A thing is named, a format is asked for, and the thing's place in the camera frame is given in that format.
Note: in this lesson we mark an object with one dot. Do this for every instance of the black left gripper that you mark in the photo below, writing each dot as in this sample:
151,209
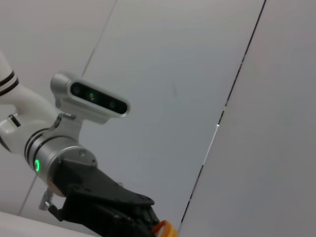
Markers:
86,182

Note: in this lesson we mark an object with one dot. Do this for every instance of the orange object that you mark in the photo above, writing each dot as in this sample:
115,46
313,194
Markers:
164,229

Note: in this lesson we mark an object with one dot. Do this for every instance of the white and silver left arm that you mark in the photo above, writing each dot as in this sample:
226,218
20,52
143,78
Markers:
27,113

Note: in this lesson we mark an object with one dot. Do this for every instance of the silver camera mount bracket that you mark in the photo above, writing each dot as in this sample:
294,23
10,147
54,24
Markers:
67,126

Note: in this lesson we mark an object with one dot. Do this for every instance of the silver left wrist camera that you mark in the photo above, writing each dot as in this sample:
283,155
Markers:
96,97

